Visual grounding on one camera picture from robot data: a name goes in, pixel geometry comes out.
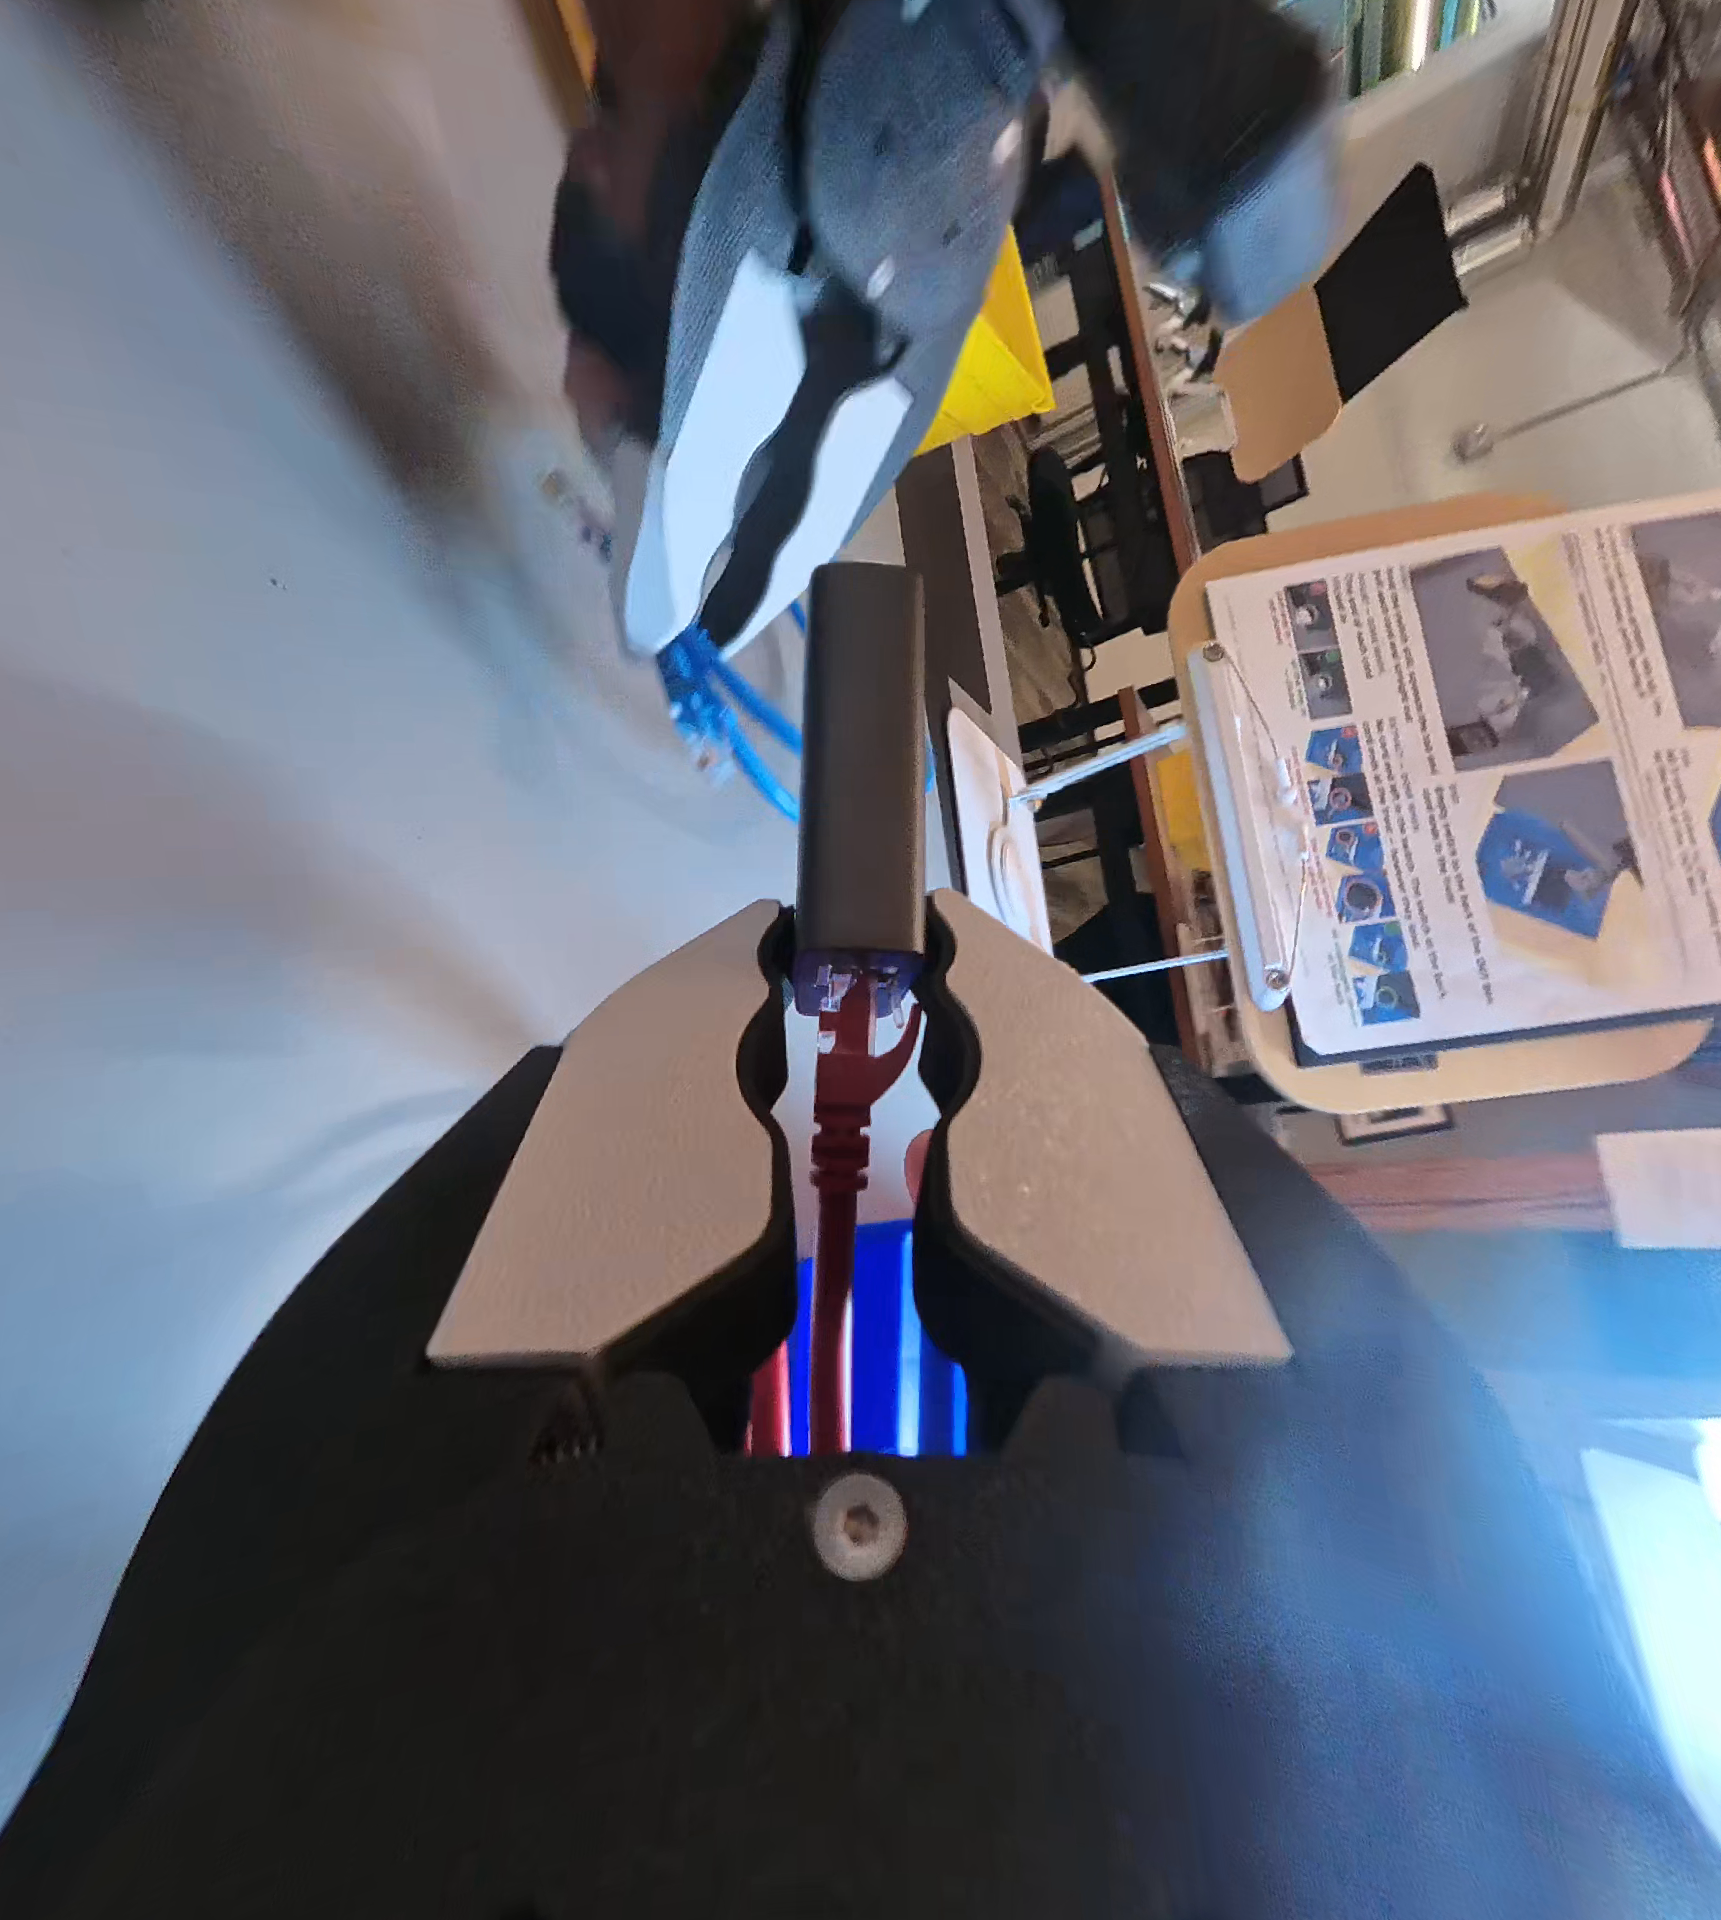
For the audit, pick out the dark grey ethernet coupler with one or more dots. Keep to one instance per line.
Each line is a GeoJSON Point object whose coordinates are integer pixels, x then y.
{"type": "Point", "coordinates": [861, 750]}

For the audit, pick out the yellow plastic bin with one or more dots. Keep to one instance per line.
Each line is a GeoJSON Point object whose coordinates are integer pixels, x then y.
{"type": "Point", "coordinates": [1004, 375]}

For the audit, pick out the clear acrylic sheet holder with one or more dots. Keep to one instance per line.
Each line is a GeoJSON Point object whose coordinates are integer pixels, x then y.
{"type": "Point", "coordinates": [1250, 840]}

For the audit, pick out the black office chair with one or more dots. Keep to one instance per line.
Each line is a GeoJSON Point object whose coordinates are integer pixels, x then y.
{"type": "Point", "coordinates": [1056, 511]}

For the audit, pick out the white rounded tray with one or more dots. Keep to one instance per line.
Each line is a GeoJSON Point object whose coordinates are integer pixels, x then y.
{"type": "Point", "coordinates": [987, 810]}

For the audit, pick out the black and wooden chair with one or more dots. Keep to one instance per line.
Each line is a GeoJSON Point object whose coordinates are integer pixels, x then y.
{"type": "Point", "coordinates": [1385, 270]}

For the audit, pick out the printed instruction sheet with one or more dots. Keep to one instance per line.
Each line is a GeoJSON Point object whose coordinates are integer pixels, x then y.
{"type": "Point", "coordinates": [1550, 720]}

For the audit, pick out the clipboard with instruction sheet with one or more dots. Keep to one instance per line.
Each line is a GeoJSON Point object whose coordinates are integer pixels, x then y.
{"type": "Point", "coordinates": [1490, 1083]}

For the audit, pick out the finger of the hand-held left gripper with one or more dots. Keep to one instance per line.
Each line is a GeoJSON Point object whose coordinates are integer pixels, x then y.
{"type": "Point", "coordinates": [717, 434]}
{"type": "Point", "coordinates": [846, 481]}

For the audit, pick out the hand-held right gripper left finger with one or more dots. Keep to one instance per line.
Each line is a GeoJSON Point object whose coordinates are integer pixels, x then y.
{"type": "Point", "coordinates": [622, 1184]}

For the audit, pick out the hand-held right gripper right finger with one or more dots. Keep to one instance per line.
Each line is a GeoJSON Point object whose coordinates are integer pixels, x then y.
{"type": "Point", "coordinates": [1085, 1200]}

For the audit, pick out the white paper sheet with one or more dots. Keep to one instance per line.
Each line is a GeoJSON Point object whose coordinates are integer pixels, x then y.
{"type": "Point", "coordinates": [1715, 1184]}

